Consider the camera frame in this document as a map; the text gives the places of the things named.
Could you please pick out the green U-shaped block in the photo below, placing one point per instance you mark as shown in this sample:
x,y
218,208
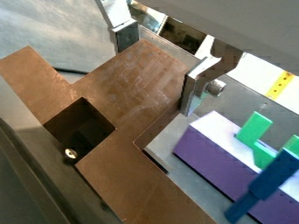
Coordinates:
x,y
250,136

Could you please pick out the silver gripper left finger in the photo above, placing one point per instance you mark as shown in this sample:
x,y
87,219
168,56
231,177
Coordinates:
x,y
123,27

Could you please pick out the brown T-shaped block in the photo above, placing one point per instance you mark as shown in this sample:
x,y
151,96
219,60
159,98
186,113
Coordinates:
x,y
132,92

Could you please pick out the blue cylindrical peg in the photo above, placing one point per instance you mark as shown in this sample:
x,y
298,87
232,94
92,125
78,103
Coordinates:
x,y
264,184

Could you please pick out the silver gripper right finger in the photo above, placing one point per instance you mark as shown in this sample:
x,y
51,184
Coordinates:
x,y
200,79

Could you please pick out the purple base block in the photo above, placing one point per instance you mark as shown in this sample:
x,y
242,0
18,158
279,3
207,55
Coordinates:
x,y
223,160

